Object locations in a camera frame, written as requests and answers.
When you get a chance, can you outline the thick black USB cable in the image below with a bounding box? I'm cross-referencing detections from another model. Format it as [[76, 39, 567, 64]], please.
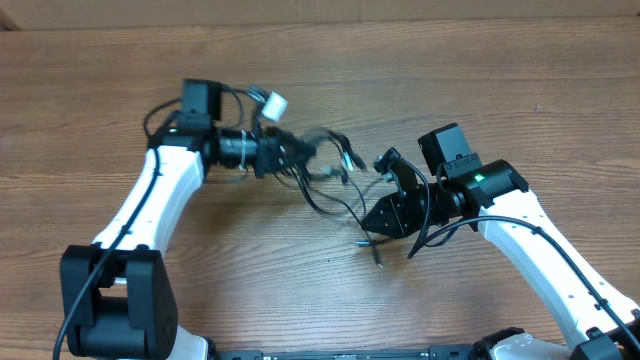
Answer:
[[279, 128, 369, 187]]

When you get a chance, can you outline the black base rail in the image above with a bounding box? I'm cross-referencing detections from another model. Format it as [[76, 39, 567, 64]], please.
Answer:
[[208, 344, 491, 360]]

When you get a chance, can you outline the thin black USB-C cable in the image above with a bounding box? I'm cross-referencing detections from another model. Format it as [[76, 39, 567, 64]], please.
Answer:
[[294, 169, 396, 270]]

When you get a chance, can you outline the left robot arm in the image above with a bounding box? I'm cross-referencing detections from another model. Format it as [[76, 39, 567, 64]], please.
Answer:
[[52, 79, 315, 359]]

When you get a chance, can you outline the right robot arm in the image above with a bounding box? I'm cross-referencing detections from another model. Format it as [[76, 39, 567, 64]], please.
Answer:
[[360, 123, 639, 359]]

